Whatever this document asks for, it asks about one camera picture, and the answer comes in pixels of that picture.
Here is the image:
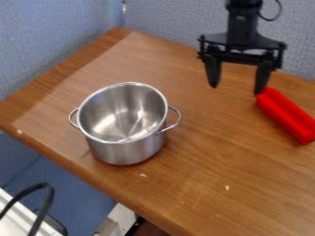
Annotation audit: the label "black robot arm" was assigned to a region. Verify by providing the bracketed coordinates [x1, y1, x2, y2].
[198, 0, 287, 95]

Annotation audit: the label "white table leg bracket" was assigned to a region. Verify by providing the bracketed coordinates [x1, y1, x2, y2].
[92, 204, 136, 236]

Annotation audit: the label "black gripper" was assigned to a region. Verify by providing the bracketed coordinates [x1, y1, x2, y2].
[198, 12, 287, 94]

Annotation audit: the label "stainless steel pot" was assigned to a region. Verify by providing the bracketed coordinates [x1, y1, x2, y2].
[68, 82, 182, 165]

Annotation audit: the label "red plastic block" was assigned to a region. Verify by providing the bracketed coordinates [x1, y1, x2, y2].
[256, 88, 315, 145]

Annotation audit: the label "white device with black pad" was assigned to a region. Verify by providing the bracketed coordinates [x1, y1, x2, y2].
[0, 188, 68, 236]

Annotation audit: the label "black cable loop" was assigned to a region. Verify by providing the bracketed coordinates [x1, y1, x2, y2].
[0, 182, 56, 236]

